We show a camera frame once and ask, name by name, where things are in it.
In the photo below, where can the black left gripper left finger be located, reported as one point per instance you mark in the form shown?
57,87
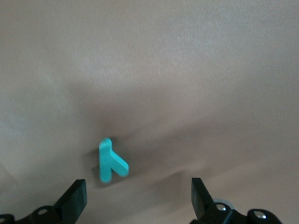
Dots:
70,203

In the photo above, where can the teal letter y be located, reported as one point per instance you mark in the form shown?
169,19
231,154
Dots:
108,161

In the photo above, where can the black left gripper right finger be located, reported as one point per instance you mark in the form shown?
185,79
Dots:
203,203

